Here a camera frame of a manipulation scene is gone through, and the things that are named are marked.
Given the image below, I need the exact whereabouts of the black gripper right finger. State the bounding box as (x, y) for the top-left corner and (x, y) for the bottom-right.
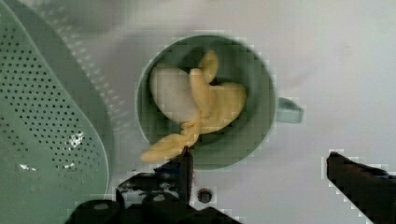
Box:
(326, 152), (396, 224)

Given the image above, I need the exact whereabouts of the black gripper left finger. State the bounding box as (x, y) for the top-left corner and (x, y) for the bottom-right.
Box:
(64, 147), (242, 224)

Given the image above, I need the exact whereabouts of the yellow plush peeled banana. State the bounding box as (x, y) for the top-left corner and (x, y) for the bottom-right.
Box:
(141, 50), (247, 162)

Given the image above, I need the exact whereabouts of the green mug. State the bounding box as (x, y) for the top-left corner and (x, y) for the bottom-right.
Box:
(134, 34), (304, 170)

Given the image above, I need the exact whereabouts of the green perforated colander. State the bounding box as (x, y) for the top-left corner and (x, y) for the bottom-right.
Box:
(0, 0), (113, 224)

